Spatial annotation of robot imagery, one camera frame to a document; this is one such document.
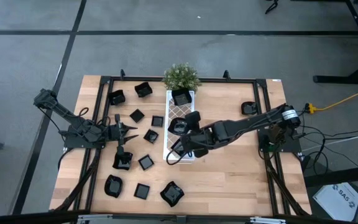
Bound black wavy square plate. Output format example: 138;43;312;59
160;180;185;208
112;151;134;171

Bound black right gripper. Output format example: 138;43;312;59
177;110;217;158

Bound small black square plate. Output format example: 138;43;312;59
129;108;145;123
134;183;151;200
170;139;190;157
151;115;164;128
143;129;160;144
137;154;155;171

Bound green potted plant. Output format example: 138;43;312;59
162;62;203;92

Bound black desk base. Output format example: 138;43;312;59
312;0;358;85

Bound deep black square bowl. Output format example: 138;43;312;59
134;82;154;98
108;89;126;106
171;88;193;106

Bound yellow extension cable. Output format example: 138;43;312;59
305;83;358;114

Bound silver bracket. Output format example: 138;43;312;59
249;217;287;224
76;213;105;224

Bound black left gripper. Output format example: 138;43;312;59
109;113;139;157

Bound white printed paper sheet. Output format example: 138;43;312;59
311;182;358;222

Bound small black rounded bowl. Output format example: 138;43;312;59
241;101;259;116

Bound black desk foot bar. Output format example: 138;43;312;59
303;163;358;188

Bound black cable sleeve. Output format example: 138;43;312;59
54;148;103;212
262;152;311;216

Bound black oval wavy plate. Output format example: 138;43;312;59
167;117;189;136
104;174;124;198

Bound black floor cables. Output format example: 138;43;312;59
289;107;358;175

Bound white lattice rack shelf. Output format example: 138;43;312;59
163;90;196;163

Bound black curved cable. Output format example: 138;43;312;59
265;0;280;15

